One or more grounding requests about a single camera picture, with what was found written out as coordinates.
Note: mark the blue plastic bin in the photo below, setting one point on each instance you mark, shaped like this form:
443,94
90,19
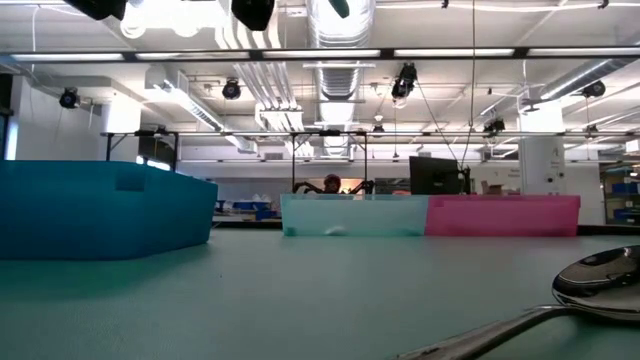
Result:
100,215

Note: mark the all steel spoon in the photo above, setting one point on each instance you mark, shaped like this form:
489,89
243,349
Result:
600,280

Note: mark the background black robot arm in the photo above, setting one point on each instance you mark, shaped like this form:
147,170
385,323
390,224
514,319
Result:
305,187
362,188

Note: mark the long white light fixture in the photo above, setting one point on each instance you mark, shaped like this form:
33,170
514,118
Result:
200,112

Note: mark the dark background screen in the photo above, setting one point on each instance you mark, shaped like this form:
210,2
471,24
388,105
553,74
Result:
155,150

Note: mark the white ceiling pipes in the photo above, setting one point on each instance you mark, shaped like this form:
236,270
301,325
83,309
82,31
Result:
260,90

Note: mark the blue storage crates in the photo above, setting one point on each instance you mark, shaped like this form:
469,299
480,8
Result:
250,206

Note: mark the person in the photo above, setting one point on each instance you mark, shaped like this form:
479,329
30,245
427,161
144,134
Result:
331,184

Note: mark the green table mat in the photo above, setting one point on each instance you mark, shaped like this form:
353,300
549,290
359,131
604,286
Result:
250,290

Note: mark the translucent teal plastic bin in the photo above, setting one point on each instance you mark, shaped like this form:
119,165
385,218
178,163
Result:
350,215

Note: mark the black background monitor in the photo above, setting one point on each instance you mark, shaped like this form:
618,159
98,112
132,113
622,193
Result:
432,175

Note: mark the cardboard box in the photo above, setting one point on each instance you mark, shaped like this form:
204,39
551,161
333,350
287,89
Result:
492,189

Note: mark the translucent pink plastic bin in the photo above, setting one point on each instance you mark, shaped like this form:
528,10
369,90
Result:
500,215

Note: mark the white pillar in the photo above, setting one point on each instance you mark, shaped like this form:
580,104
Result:
542,165

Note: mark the shelf with blue boxes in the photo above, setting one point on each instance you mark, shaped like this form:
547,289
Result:
620,190

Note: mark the black hanging camera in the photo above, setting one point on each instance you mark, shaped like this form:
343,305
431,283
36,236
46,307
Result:
404,80
68,98
231,90
494,125
594,89

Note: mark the wide silver ventilation duct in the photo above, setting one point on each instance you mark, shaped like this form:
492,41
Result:
340,80

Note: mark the black background rig frame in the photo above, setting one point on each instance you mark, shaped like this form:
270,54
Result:
330,133

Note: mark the slim silver ventilation duct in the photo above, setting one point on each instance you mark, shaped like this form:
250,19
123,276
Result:
575,82

